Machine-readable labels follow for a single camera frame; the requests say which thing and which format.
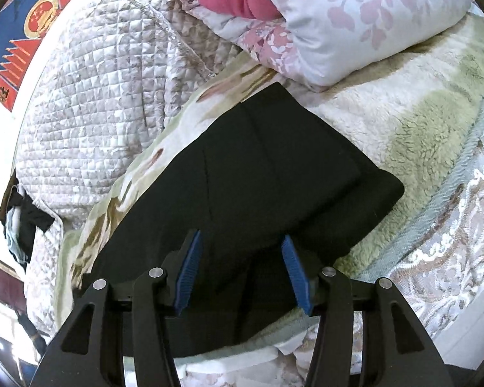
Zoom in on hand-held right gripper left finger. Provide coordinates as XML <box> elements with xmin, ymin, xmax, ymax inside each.
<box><xmin>30</xmin><ymin>229</ymin><xmax>204</xmax><ymax>387</ymax></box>

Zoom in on beige lace bed sheet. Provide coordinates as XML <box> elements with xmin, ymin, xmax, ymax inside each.
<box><xmin>371</xmin><ymin>101</ymin><xmax>484</xmax><ymax>372</ymax></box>

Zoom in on black garment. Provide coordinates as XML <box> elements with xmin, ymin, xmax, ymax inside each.
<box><xmin>0</xmin><ymin>173</ymin><xmax>55</xmax><ymax>263</ymax></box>

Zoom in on black pants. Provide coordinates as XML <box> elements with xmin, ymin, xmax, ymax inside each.
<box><xmin>81</xmin><ymin>82</ymin><xmax>405</xmax><ymax>359</ymax></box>

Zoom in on pink floral comforter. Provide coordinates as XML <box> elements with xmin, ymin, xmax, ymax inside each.
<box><xmin>151</xmin><ymin>0</ymin><xmax>472</xmax><ymax>87</ymax></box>

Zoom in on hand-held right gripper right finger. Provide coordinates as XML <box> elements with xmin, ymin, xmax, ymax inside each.
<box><xmin>281</xmin><ymin>235</ymin><xmax>448</xmax><ymax>387</ymax></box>

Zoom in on blue and red wall poster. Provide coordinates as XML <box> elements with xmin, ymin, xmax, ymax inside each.
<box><xmin>0</xmin><ymin>0</ymin><xmax>79</xmax><ymax>113</ymax></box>

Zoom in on dark wooden furniture edge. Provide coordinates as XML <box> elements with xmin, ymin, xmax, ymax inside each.
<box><xmin>0</xmin><ymin>250</ymin><xmax>27</xmax><ymax>291</ymax></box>

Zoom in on floral fleece blanket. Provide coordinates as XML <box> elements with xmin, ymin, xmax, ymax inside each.
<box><xmin>54</xmin><ymin>16</ymin><xmax>484</xmax><ymax>387</ymax></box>

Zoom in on beige quilted bedspread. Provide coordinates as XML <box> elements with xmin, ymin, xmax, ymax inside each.
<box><xmin>15</xmin><ymin>0</ymin><xmax>243</xmax><ymax>335</ymax></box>

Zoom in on light blue cloth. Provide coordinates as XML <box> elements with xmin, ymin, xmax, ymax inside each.
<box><xmin>4</xmin><ymin>210</ymin><xmax>30</xmax><ymax>267</ymax></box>

